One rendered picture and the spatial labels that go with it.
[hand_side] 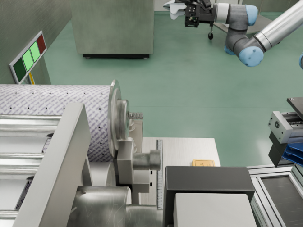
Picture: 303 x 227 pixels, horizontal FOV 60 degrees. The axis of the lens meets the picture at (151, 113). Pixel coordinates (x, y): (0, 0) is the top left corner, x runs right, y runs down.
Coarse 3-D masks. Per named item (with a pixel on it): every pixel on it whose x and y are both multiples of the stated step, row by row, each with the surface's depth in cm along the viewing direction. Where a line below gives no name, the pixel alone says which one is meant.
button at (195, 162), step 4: (196, 160) 84; (200, 160) 84; (204, 160) 84; (208, 160) 84; (212, 160) 84; (192, 164) 84; (196, 164) 82; (200, 164) 82; (204, 164) 82; (208, 164) 82; (212, 164) 82
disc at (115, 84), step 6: (114, 84) 45; (114, 90) 45; (108, 102) 42; (108, 108) 42; (108, 114) 42; (108, 120) 42; (108, 126) 42; (108, 132) 42; (108, 138) 42; (108, 144) 43; (114, 150) 46; (114, 156) 46
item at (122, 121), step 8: (120, 104) 47; (128, 104) 50; (120, 112) 46; (128, 112) 50; (120, 120) 45; (128, 120) 50; (120, 128) 46; (128, 128) 50; (120, 136) 47; (128, 136) 50
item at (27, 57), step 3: (27, 51) 81; (24, 54) 79; (27, 54) 81; (30, 54) 83; (24, 57) 79; (27, 57) 81; (30, 57) 83; (24, 60) 79; (27, 60) 81; (30, 60) 83; (27, 63) 81; (30, 63) 83; (27, 66) 81; (30, 66) 83; (27, 69) 81
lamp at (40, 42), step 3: (42, 36) 92; (39, 39) 89; (42, 39) 92; (39, 42) 89; (42, 42) 92; (39, 45) 89; (42, 45) 92; (39, 48) 89; (42, 48) 92; (42, 51) 92
